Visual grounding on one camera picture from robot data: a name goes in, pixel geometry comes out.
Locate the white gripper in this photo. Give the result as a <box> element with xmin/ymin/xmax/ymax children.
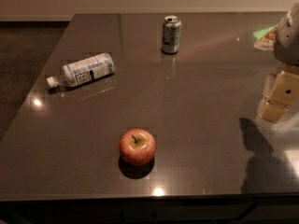
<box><xmin>257</xmin><ymin>2</ymin><xmax>299</xmax><ymax>122</ymax></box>

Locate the red apple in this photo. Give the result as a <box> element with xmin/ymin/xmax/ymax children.
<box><xmin>119</xmin><ymin>129</ymin><xmax>156</xmax><ymax>166</ymax></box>

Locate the silver 7up can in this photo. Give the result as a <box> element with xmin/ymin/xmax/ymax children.
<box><xmin>161</xmin><ymin>15</ymin><xmax>181</xmax><ymax>54</ymax></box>

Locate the green snack bag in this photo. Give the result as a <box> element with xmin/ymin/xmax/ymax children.
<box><xmin>253</xmin><ymin>25</ymin><xmax>278</xmax><ymax>51</ymax></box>

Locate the clear plastic water bottle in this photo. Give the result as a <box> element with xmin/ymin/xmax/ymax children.
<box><xmin>47</xmin><ymin>53</ymin><xmax>115</xmax><ymax>88</ymax></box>

